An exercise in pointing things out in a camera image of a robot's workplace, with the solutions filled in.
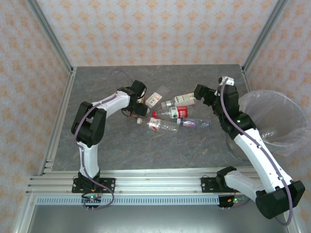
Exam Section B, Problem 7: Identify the square bottle white barcode label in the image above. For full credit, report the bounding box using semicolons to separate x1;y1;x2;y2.
145;86;170;109

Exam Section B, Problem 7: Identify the clear bottle white green label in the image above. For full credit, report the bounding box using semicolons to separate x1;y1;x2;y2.
161;93;196;109

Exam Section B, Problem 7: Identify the clear bottle purple label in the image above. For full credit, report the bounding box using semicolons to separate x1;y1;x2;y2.
176;117;211;129

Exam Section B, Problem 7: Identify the orange red label tea bottle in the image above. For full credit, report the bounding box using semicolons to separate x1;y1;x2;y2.
126;94;146;119

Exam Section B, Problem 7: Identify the clear bottle red white label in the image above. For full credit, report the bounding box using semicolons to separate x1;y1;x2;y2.
137;117;179;133

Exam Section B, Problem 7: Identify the ribbed clear bottle red label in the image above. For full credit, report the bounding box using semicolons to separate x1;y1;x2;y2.
261;130;280;140

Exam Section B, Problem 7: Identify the round bin with clear liner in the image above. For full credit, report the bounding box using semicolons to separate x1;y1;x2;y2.
225;89;308;163

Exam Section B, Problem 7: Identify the red label bottle red cap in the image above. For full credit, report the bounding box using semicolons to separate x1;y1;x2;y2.
152;106;189;120

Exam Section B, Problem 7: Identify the right circuit board with leds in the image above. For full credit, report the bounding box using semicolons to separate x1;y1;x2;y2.
227;196;248;203

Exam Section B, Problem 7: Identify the circuit board with leds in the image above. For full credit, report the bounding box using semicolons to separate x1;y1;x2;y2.
227;196;248;203
81;195;102;203

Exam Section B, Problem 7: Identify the left circuit board with leds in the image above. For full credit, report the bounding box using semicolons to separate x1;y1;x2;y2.
81;195;102;203

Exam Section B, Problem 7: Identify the grey metal shelf sheet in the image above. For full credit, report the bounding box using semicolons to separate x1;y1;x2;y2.
26;205;292;233

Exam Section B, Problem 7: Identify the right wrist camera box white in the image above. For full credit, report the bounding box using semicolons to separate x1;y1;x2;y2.
218;76;235;86

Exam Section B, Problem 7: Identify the aluminium table side rail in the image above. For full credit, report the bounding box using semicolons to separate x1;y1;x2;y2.
38;70;77;175
242;65;253;93

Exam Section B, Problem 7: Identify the aluminium frame post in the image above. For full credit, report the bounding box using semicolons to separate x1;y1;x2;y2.
242;0;291;73
25;0;75;75

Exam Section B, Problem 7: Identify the right black mount plate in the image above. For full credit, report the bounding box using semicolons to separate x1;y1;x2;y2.
201;177;226;194

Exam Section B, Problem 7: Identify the black mount plate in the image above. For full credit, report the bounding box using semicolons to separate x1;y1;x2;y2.
201;177;226;194
71;178;116;194

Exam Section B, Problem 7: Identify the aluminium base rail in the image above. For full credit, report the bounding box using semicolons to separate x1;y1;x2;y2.
25;169;291;195

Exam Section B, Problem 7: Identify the left black mount plate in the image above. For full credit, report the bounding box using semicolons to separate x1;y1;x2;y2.
71;178;116;194

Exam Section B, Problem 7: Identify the slotted grey cable duct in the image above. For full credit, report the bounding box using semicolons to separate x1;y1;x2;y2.
36;196;219;206

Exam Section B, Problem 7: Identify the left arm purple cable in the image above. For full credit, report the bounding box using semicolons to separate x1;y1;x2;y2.
72;70;137;210

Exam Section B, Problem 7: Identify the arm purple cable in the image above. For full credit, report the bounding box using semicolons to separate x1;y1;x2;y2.
72;70;137;210
218;77;292;226

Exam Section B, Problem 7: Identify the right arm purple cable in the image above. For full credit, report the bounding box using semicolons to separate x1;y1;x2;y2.
218;77;292;226

